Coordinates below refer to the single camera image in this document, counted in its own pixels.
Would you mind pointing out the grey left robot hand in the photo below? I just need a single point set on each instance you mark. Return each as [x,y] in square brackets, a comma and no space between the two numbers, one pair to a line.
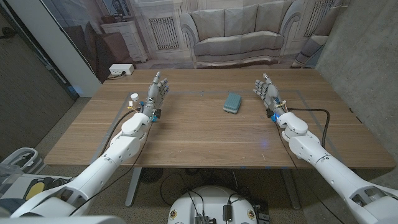
[155,93]

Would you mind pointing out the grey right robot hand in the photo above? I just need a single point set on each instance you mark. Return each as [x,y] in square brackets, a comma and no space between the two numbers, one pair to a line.
[270,93]

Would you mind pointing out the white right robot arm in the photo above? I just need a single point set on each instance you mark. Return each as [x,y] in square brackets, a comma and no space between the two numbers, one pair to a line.
[311,149]

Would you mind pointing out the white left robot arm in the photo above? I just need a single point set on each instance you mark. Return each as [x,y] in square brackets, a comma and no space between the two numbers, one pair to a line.
[124,149]

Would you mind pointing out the small white round cap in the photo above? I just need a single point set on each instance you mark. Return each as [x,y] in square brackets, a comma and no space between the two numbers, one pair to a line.
[134,96]

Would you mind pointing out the white power strip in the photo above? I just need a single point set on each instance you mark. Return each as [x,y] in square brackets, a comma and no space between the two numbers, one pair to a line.
[121,69]

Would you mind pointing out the grey tape outline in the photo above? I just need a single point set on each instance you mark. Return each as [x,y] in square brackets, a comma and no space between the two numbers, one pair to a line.
[202,92]

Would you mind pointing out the printed living room backdrop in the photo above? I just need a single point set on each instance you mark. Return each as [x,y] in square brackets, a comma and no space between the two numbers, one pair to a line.
[236,31]

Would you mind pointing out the black round floor fan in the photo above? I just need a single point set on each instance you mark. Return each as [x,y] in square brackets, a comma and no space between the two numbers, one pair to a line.
[151,175]

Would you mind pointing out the grey table leg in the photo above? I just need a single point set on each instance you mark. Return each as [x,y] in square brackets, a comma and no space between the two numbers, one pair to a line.
[133,186]
[290,189]

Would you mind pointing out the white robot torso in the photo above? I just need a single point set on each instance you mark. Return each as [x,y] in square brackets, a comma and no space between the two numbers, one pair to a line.
[211,202]

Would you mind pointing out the white plastic bin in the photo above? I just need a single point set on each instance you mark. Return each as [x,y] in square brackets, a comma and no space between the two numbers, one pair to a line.
[21,158]

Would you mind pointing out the yellow and black device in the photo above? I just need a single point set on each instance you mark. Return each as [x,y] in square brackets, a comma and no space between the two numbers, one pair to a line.
[35,188]

